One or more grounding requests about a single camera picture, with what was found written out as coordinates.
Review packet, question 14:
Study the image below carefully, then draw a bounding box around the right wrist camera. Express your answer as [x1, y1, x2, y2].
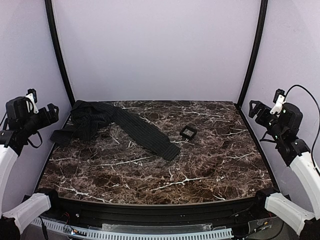
[270, 88, 286, 115]

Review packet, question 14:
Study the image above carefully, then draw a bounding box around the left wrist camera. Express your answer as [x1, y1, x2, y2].
[25, 88, 39, 114]

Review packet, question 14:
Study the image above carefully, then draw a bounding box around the right black frame post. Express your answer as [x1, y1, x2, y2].
[236, 0, 269, 109]

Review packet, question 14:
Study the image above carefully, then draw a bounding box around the black pinstriped shirt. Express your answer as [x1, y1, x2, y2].
[49, 99, 182, 162]

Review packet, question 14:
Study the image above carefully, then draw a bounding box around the left black frame post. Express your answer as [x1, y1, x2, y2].
[44, 0, 76, 107]

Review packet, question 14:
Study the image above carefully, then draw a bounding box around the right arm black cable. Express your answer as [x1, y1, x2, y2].
[284, 84, 320, 176]

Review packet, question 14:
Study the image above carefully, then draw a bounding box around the white slotted cable duct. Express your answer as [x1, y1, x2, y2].
[31, 217, 234, 240]

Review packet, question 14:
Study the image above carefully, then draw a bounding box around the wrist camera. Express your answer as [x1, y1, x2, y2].
[270, 88, 286, 115]
[25, 88, 39, 114]

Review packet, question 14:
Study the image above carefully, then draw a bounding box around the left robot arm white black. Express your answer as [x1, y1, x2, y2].
[0, 93, 59, 240]

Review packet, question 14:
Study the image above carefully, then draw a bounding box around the black frame post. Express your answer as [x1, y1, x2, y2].
[44, 0, 76, 107]
[236, 0, 269, 109]

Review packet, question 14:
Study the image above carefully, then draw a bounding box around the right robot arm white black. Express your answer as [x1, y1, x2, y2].
[249, 100, 320, 240]

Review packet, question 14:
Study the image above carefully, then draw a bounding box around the small black display box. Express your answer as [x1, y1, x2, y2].
[179, 125, 197, 141]

